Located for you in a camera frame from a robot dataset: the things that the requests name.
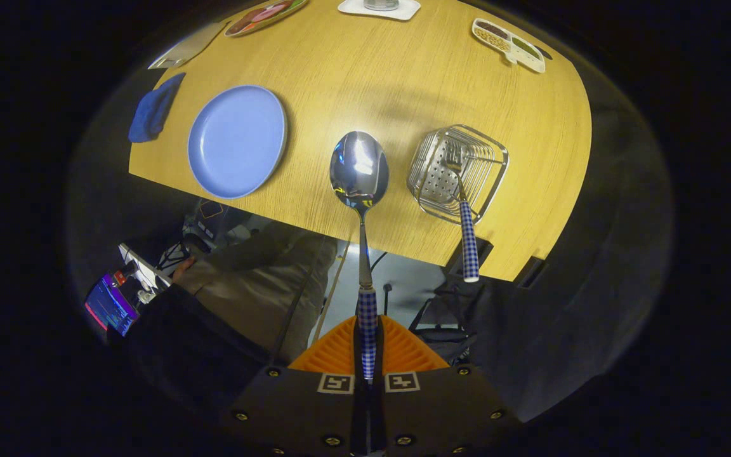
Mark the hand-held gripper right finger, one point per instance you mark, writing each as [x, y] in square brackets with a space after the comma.
[435, 406]

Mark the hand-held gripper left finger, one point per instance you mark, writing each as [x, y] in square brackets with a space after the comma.
[302, 406]

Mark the person's khaki trousers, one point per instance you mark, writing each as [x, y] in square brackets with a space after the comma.
[264, 292]

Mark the person's dark top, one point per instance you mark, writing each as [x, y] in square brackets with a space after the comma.
[188, 336]

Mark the open laptop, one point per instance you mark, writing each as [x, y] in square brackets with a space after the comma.
[111, 304]

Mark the black square pad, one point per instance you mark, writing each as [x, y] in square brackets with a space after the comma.
[210, 209]

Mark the blue round plate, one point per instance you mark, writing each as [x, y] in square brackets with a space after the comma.
[238, 139]

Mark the folded blue towel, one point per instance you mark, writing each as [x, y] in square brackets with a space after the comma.
[150, 111]

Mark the white divided snack tray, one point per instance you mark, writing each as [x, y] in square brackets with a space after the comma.
[508, 44]

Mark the white toaster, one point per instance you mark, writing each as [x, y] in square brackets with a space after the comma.
[188, 47]

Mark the oval plate of food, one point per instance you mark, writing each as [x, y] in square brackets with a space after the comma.
[264, 22]

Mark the brown meat piece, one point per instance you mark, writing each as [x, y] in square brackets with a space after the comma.
[245, 22]

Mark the pink ham slice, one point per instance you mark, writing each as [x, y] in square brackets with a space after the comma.
[269, 11]

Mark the white square coaster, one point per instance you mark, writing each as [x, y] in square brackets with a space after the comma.
[349, 7]

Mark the clear plastic drink bottle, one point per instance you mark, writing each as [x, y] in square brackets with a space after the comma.
[381, 4]

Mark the black table bracket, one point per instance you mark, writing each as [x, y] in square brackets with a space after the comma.
[467, 257]
[530, 273]

